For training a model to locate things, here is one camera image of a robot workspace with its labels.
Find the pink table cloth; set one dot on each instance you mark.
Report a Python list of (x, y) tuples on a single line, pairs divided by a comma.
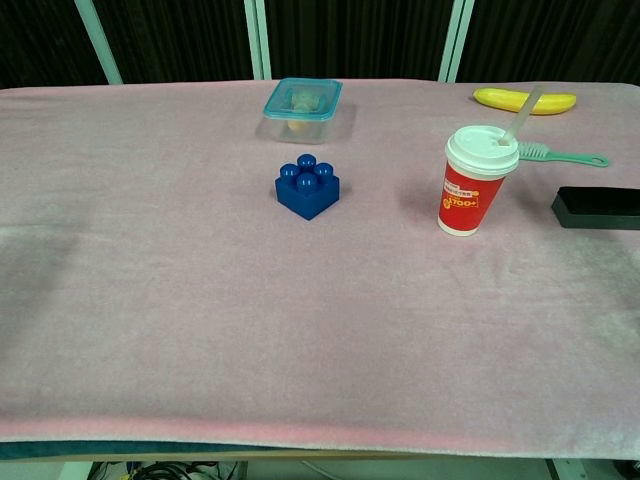
[(250, 300)]

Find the green hairbrush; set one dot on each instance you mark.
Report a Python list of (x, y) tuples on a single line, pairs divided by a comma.
[(560, 157)]

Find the clear container with blue lid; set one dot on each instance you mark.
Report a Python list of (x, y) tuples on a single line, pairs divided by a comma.
[(280, 107)]

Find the red paper cup white lid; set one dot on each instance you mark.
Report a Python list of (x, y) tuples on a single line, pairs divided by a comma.
[(467, 195)]

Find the blue building block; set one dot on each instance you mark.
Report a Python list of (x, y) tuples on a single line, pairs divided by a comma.
[(307, 195)]

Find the translucent straw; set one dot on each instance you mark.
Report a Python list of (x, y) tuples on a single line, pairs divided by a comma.
[(522, 116)]

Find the yellow toy banana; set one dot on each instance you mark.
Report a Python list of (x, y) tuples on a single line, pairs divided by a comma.
[(500, 97)]

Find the beige toy in container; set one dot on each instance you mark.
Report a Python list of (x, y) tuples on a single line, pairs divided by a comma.
[(302, 102)]

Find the black rectangular box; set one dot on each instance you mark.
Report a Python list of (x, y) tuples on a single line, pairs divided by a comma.
[(600, 210)]

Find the white frame post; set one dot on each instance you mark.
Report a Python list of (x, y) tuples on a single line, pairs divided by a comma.
[(259, 40), (100, 45), (456, 40)]

